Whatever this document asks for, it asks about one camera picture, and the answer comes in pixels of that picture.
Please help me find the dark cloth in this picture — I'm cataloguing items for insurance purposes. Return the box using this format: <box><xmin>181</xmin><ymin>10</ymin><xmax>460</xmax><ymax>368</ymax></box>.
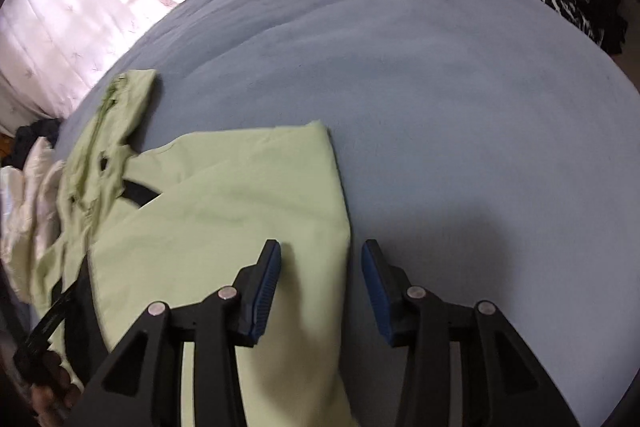
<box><xmin>12</xmin><ymin>118</ymin><xmax>63</xmax><ymax>168</ymax></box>

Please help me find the white puffy jacket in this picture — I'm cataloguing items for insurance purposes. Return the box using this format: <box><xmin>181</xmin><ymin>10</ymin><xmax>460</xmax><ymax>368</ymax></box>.
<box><xmin>0</xmin><ymin>142</ymin><xmax>68</xmax><ymax>300</ymax></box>

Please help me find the green and black jacket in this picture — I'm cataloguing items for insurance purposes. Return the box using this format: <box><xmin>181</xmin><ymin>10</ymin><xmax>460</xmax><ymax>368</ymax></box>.
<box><xmin>27</xmin><ymin>71</ymin><xmax>358</xmax><ymax>427</ymax></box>

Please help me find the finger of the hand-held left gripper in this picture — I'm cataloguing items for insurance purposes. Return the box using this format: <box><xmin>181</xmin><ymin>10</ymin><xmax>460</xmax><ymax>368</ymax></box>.
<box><xmin>27</xmin><ymin>279</ymin><xmax>83</xmax><ymax>350</ymax></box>

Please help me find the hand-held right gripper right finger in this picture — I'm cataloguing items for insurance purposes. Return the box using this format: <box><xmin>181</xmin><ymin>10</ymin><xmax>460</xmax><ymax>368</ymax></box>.
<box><xmin>361</xmin><ymin>239</ymin><xmax>581</xmax><ymax>427</ymax></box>

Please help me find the blue bed blanket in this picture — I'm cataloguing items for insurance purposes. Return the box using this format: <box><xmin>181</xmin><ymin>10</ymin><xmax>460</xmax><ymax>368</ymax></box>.
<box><xmin>47</xmin><ymin>0</ymin><xmax>640</xmax><ymax>427</ymax></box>

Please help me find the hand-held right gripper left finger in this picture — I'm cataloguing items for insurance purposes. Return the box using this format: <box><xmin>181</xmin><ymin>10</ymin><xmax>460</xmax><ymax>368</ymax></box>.
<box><xmin>65</xmin><ymin>239</ymin><xmax>282</xmax><ymax>427</ymax></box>

